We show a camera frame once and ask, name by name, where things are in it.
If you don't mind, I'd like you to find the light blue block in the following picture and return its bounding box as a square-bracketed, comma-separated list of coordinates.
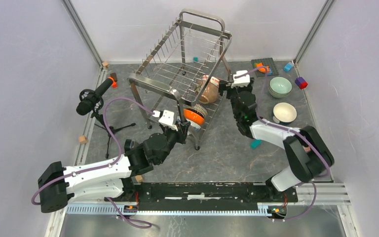
[283, 62, 295, 72]

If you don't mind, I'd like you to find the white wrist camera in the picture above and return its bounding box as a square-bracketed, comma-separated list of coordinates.
[231, 70, 251, 88]
[152, 110, 178, 131]

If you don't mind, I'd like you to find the teal block on floor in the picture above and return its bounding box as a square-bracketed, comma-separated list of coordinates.
[250, 140, 262, 150]

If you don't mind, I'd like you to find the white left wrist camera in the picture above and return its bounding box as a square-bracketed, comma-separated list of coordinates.
[152, 110, 178, 131]

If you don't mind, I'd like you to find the pale green ceramic bowl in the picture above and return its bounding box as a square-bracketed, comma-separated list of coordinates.
[268, 87, 292, 99]

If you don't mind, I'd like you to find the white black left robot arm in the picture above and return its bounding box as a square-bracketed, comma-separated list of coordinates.
[32, 121, 191, 213]

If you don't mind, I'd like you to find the wooden cube back corner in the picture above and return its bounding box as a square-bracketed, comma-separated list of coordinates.
[102, 62, 109, 69]

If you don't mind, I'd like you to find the black white patterned bowl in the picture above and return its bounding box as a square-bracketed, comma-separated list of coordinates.
[191, 104, 208, 119]

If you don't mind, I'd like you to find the wooden cube near base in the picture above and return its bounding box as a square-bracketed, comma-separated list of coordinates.
[135, 175, 144, 183]

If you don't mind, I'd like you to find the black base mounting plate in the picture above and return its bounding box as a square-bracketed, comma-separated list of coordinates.
[112, 182, 299, 211]

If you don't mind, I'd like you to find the steel two-tier dish rack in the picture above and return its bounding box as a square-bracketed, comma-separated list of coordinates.
[127, 8, 233, 151]

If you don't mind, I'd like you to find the blue white porcelain bowl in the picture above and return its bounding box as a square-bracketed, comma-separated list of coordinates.
[190, 120, 201, 131]

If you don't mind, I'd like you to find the purple red block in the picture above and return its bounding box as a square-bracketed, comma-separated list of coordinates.
[295, 77, 308, 89]

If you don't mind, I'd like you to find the red white patterned bowl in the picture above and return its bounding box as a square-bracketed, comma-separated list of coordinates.
[201, 75, 220, 87]

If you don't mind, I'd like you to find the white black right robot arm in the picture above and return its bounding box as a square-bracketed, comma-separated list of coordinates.
[219, 81, 335, 201]

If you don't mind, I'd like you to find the brown patterned bowl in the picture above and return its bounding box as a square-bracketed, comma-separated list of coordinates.
[199, 82, 219, 104]

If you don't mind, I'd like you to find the wooden cube left rail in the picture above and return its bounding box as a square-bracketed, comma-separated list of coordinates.
[78, 135, 88, 144]

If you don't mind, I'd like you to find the orange curved block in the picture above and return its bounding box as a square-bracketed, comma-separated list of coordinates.
[255, 63, 271, 74]

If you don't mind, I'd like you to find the orange bowl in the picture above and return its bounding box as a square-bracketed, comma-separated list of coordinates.
[184, 108, 205, 126]

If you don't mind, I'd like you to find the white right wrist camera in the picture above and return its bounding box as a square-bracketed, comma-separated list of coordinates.
[231, 70, 251, 88]

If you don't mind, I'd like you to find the black microphone on tripod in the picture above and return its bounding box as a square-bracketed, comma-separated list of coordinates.
[76, 78, 136, 159]

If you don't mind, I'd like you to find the grey building baseplate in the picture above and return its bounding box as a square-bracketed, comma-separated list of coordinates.
[251, 58, 279, 77]

